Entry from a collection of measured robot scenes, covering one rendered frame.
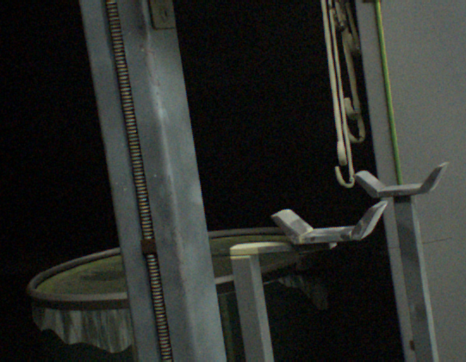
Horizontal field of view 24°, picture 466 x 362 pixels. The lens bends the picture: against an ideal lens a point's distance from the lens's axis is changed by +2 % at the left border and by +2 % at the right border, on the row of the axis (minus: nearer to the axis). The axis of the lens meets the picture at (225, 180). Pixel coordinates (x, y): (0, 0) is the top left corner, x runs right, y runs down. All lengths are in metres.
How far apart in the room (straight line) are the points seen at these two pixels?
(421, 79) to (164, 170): 0.51
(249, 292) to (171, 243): 0.12
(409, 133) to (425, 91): 0.05
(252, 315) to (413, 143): 0.58
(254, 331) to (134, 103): 0.22
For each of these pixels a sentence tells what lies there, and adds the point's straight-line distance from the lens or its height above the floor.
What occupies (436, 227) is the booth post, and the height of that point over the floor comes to 1.00.
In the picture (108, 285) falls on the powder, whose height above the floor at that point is 0.86.
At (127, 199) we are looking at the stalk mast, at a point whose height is 1.13.
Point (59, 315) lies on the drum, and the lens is 1.91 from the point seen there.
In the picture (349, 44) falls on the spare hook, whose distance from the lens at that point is 1.40.
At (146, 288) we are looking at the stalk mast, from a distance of 0.91.
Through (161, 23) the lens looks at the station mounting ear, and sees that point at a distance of 0.90.
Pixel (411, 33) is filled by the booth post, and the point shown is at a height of 1.23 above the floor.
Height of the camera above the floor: 1.22
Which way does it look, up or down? 6 degrees down
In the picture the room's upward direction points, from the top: 9 degrees counter-clockwise
